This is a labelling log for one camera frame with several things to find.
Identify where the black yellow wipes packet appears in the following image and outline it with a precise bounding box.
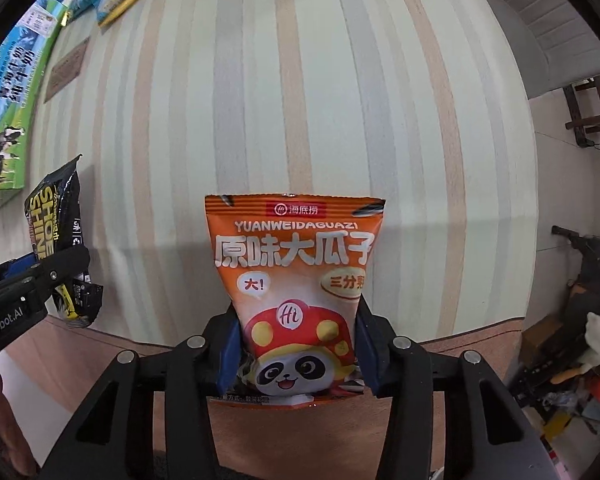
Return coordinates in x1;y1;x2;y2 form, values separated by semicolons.
24;155;104;331

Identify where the green cow print box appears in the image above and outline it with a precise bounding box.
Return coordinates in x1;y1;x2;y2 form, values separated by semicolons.
0;0;69;191

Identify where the orange panda snack packet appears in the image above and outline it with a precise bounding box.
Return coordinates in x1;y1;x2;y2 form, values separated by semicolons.
204;192;387;408

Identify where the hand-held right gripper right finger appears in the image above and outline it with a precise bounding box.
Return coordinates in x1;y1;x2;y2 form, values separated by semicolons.
355;300;561;480

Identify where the grey chair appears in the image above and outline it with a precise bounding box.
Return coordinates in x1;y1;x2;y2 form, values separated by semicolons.
480;0;600;97

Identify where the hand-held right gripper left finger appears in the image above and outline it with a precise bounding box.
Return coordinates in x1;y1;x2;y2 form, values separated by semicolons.
37;305;243;480

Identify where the striped tablecloth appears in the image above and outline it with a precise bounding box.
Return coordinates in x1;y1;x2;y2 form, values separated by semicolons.
30;0;539;352

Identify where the brown card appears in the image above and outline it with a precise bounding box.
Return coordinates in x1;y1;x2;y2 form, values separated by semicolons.
44;40;90;104

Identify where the person's left forearm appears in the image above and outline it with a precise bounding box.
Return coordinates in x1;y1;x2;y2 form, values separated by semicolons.
0;360;39;480

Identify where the blue yellow snack packet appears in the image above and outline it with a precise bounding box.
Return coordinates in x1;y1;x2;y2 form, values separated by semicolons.
93;0;140;27
65;0;100;21

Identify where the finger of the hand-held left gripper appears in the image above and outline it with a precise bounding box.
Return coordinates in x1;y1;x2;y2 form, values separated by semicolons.
27;244;92;307
0;255;40;292

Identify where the cardboard box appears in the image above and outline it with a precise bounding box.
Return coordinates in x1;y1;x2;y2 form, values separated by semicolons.
522;314;583;372

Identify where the black machine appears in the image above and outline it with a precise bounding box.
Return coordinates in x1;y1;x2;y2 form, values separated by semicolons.
552;225;600;322

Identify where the dark wooden stool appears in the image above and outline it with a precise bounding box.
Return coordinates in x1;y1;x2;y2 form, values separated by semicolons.
562;72;600;149

